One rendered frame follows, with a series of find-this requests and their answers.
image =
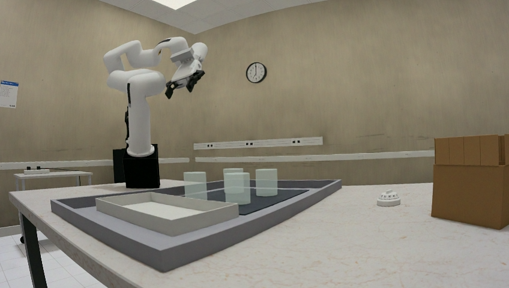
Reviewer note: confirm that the brown cardboard box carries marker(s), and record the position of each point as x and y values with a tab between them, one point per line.
471	180

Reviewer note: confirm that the white kitchen timer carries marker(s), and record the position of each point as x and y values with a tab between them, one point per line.
389	198

